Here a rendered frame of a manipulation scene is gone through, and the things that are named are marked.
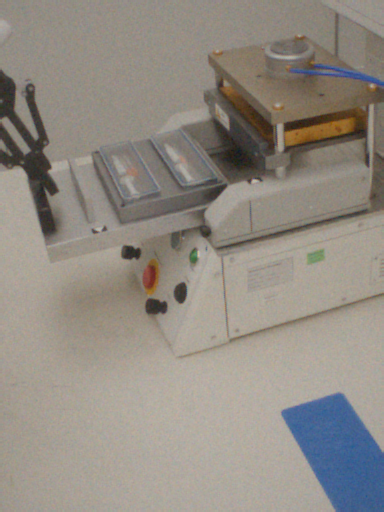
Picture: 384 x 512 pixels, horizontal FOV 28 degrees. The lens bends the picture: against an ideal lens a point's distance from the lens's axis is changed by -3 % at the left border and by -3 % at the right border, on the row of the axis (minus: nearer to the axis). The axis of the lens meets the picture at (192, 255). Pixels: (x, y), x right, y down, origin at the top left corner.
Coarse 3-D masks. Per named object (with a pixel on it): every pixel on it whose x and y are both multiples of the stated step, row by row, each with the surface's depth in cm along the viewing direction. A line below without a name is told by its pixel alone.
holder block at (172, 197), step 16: (144, 144) 126; (96, 160) 123; (144, 160) 122; (160, 160) 121; (208, 160) 120; (160, 176) 117; (112, 192) 114; (176, 192) 113; (192, 192) 113; (208, 192) 113; (128, 208) 111; (144, 208) 111; (160, 208) 112; (176, 208) 113
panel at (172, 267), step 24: (144, 240) 136; (168, 240) 126; (192, 240) 118; (144, 264) 135; (168, 264) 125; (192, 264) 116; (144, 288) 133; (168, 288) 124; (192, 288) 116; (168, 312) 123; (168, 336) 122
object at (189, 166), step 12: (168, 132) 127; (180, 132) 127; (156, 144) 124; (168, 144) 123; (180, 144) 123; (192, 144) 123; (168, 156) 120; (180, 156) 120; (192, 156) 119; (180, 168) 116; (192, 168) 116; (204, 168) 116; (180, 180) 113; (192, 180) 113
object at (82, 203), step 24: (72, 168) 119; (72, 192) 121; (96, 192) 120; (72, 216) 115; (96, 216) 114; (168, 216) 112; (192, 216) 114; (48, 240) 110; (72, 240) 109; (96, 240) 111; (120, 240) 112
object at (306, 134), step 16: (224, 96) 126; (240, 96) 123; (240, 112) 120; (256, 112) 118; (336, 112) 116; (352, 112) 115; (256, 128) 115; (272, 128) 113; (288, 128) 112; (304, 128) 112; (320, 128) 113; (336, 128) 114; (352, 128) 115; (272, 144) 112; (288, 144) 113; (304, 144) 114; (320, 144) 115; (336, 144) 116
